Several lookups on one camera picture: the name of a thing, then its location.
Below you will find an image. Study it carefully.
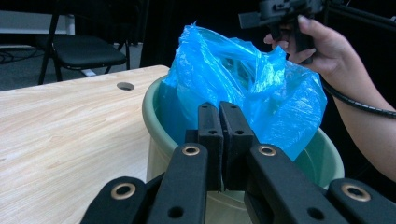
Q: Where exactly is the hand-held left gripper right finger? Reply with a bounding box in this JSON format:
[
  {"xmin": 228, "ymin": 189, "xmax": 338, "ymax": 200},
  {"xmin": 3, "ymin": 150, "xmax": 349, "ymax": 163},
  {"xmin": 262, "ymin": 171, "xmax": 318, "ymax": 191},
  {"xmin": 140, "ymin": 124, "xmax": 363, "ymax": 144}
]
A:
[{"xmin": 219, "ymin": 100, "xmax": 260, "ymax": 191}]

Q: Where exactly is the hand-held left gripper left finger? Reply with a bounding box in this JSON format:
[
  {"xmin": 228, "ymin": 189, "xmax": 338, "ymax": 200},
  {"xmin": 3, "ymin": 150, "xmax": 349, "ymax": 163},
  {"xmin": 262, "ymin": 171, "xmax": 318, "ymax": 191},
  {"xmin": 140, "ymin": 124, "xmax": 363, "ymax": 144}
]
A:
[{"xmin": 185, "ymin": 102, "xmax": 225, "ymax": 192}]

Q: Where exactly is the green plastic bin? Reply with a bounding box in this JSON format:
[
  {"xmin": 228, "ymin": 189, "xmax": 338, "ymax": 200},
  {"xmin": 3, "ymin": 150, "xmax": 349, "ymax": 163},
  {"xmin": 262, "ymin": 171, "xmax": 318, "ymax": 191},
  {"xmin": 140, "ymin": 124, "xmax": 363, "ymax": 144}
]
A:
[{"xmin": 142, "ymin": 76, "xmax": 346, "ymax": 224}]

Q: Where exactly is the blue plastic bag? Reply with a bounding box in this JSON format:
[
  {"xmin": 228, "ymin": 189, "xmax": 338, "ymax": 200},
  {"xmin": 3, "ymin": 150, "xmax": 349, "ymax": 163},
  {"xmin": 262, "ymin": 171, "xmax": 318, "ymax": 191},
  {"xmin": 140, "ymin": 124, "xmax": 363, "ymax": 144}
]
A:
[{"xmin": 161, "ymin": 21, "xmax": 329, "ymax": 162}]

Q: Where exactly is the black metal bar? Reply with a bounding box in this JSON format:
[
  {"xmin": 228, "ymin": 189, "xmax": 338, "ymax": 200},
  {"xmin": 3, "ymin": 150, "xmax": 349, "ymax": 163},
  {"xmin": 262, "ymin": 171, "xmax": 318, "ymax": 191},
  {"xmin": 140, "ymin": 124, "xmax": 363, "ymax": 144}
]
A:
[{"xmin": 326, "ymin": 2, "xmax": 396, "ymax": 33}]

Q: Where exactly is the black folding chair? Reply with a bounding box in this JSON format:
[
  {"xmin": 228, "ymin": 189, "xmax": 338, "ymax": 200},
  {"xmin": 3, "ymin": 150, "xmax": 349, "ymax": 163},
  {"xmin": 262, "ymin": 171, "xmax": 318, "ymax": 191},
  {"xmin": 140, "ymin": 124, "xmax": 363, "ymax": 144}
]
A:
[{"xmin": 36, "ymin": 0, "xmax": 133, "ymax": 86}]

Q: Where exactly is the black spiral cable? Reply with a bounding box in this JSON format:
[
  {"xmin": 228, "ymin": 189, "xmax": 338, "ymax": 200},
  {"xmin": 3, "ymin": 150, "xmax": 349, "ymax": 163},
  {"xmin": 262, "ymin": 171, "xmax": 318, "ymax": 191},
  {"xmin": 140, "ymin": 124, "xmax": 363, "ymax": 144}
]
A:
[{"xmin": 320, "ymin": 78, "xmax": 396, "ymax": 119}]

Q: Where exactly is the black floor cable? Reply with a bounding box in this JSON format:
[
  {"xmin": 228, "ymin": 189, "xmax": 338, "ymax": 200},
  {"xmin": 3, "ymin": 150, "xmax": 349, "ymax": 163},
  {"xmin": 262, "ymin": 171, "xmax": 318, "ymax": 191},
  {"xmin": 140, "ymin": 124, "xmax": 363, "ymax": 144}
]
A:
[{"xmin": 0, "ymin": 48, "xmax": 41, "ymax": 64}]

